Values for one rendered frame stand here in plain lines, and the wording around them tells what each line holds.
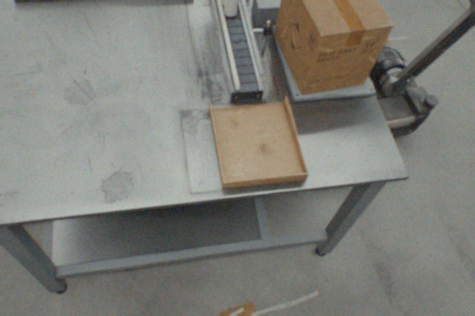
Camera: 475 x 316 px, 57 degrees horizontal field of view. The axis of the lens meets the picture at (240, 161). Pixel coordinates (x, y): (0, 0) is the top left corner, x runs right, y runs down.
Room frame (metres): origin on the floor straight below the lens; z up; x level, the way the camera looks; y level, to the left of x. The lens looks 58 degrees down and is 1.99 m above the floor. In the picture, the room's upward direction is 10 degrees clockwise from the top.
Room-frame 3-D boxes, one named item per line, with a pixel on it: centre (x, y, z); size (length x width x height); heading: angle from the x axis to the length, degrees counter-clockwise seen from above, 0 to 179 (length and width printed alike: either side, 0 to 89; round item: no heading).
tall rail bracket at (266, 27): (1.16, 0.01, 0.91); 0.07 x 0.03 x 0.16; 109
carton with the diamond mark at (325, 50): (1.19, -0.21, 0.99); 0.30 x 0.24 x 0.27; 26
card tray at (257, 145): (0.79, -0.04, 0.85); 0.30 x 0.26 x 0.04; 19
